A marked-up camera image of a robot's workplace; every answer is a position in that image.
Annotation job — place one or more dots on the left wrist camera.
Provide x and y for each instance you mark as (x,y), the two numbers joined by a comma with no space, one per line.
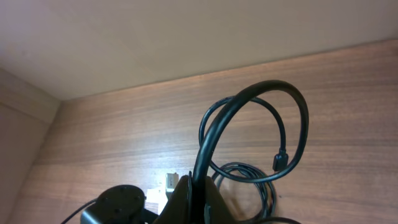
(157,198)

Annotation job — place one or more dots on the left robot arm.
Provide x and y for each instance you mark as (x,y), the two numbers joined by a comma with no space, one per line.
(122,204)

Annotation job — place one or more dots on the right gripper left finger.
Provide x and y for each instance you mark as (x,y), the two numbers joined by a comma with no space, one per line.
(177,209)

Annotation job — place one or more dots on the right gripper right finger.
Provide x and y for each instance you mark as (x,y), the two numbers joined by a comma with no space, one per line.
(216,211)

